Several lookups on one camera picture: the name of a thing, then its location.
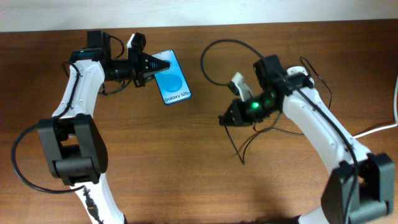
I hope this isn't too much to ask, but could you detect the black USB charging cable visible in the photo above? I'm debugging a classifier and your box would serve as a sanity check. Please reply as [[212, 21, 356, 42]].
[[223, 56, 333, 166]]

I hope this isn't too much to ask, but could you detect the blue screen Galaxy smartphone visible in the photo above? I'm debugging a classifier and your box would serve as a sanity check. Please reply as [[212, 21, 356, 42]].
[[153, 50, 192, 105]]

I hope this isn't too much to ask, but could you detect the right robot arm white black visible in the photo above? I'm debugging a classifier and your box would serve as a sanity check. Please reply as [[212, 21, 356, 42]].
[[219, 55, 395, 223]]

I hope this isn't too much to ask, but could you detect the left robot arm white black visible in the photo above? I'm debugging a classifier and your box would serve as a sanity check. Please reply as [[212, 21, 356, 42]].
[[37, 30, 170, 223]]

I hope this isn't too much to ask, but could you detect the white power strip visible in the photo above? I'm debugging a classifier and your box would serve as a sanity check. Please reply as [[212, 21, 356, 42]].
[[286, 66, 309, 76]]

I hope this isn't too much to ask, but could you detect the white power strip cord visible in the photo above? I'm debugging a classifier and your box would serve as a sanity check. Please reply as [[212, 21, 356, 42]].
[[353, 74, 398, 139]]

